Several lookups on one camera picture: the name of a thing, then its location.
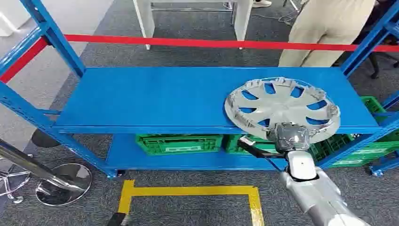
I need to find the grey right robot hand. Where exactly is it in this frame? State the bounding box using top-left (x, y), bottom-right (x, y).
top-left (268, 122), bottom-right (311, 153)

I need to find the silver plastic hubcap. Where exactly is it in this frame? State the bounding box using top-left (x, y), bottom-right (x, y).
top-left (224, 77), bottom-right (341, 145)

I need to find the green plastic crate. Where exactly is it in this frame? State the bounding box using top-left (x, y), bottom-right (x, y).
top-left (136, 134), bottom-right (224, 156)
top-left (328, 96), bottom-right (399, 170)
top-left (308, 134), bottom-right (357, 163)
top-left (224, 135), bottom-right (279, 155)

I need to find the yellow floor tape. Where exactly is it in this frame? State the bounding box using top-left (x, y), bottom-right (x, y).
top-left (118, 180), bottom-right (265, 226)

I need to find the person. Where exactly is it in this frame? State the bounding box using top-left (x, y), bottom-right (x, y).
top-left (278, 0), bottom-right (376, 68)

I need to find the blue metal shelf rack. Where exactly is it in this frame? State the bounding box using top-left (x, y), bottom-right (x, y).
top-left (0, 0), bottom-right (399, 179)

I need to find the red barrier tape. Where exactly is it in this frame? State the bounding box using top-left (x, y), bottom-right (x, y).
top-left (0, 34), bottom-right (399, 84)

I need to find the white table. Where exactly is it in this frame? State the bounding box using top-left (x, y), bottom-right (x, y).
top-left (132, 0), bottom-right (254, 50)

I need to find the black robot foot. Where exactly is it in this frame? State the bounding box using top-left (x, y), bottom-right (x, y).
top-left (107, 212), bottom-right (131, 226)

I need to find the chrome stool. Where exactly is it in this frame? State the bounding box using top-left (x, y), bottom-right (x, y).
top-left (0, 138), bottom-right (94, 208)

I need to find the black round base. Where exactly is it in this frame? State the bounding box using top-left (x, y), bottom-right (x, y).
top-left (31, 129), bottom-right (62, 148)

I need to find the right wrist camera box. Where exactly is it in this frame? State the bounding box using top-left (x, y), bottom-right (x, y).
top-left (237, 136), bottom-right (286, 159)

